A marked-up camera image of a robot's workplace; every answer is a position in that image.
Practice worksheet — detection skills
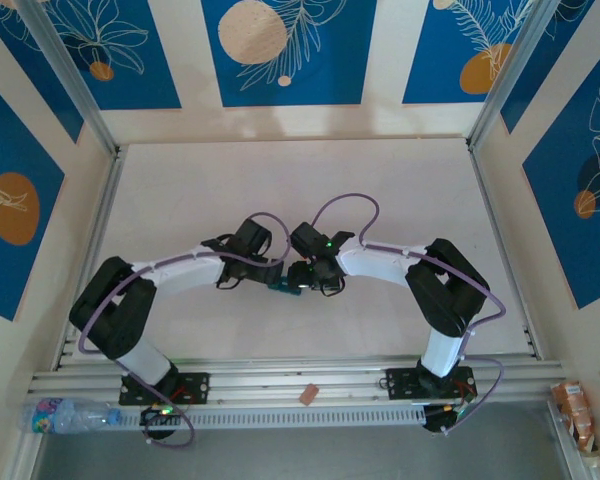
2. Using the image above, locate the teal pill organizer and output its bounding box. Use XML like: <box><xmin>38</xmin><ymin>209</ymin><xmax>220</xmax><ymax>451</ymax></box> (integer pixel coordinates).
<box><xmin>268</xmin><ymin>279</ymin><xmax>302</xmax><ymax>299</ymax></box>

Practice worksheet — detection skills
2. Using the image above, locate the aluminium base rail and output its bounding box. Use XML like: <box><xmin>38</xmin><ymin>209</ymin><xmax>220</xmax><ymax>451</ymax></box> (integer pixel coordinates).
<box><xmin>29</xmin><ymin>353</ymin><xmax>566</xmax><ymax>404</ymax></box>

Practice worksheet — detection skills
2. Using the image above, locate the orange snack packet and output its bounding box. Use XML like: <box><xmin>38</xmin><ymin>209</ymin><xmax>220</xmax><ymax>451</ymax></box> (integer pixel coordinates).
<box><xmin>551</xmin><ymin>380</ymin><xmax>599</xmax><ymax>454</ymax></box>

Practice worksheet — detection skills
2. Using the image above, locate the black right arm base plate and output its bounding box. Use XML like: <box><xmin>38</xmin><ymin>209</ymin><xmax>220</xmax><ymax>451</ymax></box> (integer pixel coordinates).
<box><xmin>385</xmin><ymin>367</ymin><xmax>476</xmax><ymax>401</ymax></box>

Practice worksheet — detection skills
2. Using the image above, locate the grey slotted cable duct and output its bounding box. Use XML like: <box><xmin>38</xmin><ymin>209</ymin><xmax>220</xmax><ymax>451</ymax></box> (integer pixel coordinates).
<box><xmin>115</xmin><ymin>404</ymin><xmax>427</xmax><ymax>432</ymax></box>

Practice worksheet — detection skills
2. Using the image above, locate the black right electronics board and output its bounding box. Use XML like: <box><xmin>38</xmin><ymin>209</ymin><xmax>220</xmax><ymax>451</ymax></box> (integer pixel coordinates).
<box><xmin>422</xmin><ymin>403</ymin><xmax>464</xmax><ymax>435</ymax></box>

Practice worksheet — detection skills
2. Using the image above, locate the clear plastic water bottle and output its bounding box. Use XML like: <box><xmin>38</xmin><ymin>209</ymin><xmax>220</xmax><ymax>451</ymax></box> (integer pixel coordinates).
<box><xmin>20</xmin><ymin>397</ymin><xmax>121</xmax><ymax>435</ymax></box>

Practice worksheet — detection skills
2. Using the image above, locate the aluminium floor rail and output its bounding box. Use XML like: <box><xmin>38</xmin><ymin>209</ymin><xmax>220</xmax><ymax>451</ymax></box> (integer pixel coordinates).
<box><xmin>546</xmin><ymin>399</ymin><xmax>600</xmax><ymax>480</ymax></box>
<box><xmin>7</xmin><ymin>432</ymin><xmax>46</xmax><ymax>480</ymax></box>

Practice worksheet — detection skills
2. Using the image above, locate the aluminium side rail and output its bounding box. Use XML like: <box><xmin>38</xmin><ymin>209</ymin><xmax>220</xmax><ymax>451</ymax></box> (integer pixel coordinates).
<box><xmin>467</xmin><ymin>142</ymin><xmax>545</xmax><ymax>361</ymax></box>
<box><xmin>54</xmin><ymin>144</ymin><xmax>129</xmax><ymax>371</ymax></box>

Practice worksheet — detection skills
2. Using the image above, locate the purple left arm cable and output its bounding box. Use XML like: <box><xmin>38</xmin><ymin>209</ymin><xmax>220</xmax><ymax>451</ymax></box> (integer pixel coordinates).
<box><xmin>77</xmin><ymin>212</ymin><xmax>291</xmax><ymax>449</ymax></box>

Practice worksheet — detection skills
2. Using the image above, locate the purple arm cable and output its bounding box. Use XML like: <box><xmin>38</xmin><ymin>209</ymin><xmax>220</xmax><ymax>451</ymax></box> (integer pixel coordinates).
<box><xmin>309</xmin><ymin>193</ymin><xmax>509</xmax><ymax>436</ymax></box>
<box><xmin>77</xmin><ymin>212</ymin><xmax>291</xmax><ymax>449</ymax></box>

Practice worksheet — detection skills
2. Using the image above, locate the aluminium frame post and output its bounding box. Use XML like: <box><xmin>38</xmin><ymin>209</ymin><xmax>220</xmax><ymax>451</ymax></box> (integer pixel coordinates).
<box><xmin>14</xmin><ymin>0</ymin><xmax>121</xmax><ymax>157</ymax></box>
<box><xmin>467</xmin><ymin>0</ymin><xmax>579</xmax><ymax>151</ymax></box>

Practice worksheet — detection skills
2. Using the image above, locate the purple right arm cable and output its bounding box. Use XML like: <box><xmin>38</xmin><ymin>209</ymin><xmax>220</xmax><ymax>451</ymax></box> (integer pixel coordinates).
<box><xmin>309</xmin><ymin>193</ymin><xmax>509</xmax><ymax>436</ymax></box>

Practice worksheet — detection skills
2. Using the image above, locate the black electronics board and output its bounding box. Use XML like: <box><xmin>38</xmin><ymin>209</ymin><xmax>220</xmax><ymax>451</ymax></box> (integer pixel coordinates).
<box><xmin>422</xmin><ymin>403</ymin><xmax>464</xmax><ymax>435</ymax></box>
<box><xmin>139</xmin><ymin>405</ymin><xmax>181</xmax><ymax>441</ymax></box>

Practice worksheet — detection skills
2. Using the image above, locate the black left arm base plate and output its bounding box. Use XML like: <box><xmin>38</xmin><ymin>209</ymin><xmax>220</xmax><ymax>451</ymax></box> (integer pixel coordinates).
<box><xmin>118</xmin><ymin>372</ymin><xmax>211</xmax><ymax>406</ymax></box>

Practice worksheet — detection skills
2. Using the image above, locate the black left electronics board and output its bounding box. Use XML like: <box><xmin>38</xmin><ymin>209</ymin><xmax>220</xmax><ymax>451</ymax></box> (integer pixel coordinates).
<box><xmin>139</xmin><ymin>405</ymin><xmax>181</xmax><ymax>441</ymax></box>

